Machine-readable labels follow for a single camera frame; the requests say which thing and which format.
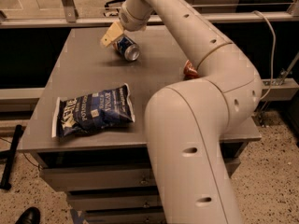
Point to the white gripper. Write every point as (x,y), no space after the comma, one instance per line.
(131,20)

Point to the blue pepsi can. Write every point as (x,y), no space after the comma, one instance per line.
(127,48)

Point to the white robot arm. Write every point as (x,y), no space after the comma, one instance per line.
(185,121)

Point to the orange soda can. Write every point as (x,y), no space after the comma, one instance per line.
(189,71)

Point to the grey metal railing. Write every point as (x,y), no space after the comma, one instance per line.
(88,13)

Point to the blue kettle chips bag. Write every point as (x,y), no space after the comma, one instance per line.
(93,112)

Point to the top grey drawer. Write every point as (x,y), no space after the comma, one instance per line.
(124,174)

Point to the grey drawer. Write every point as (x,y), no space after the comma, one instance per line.
(124,174)
(109,199)
(151,215)

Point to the black stand leg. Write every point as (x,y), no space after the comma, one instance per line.
(8,157)

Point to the middle grey drawer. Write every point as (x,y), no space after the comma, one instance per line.
(109,199)

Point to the bottom grey drawer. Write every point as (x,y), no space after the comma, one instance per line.
(151,215)

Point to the black shoe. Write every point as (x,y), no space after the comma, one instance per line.
(29,216)

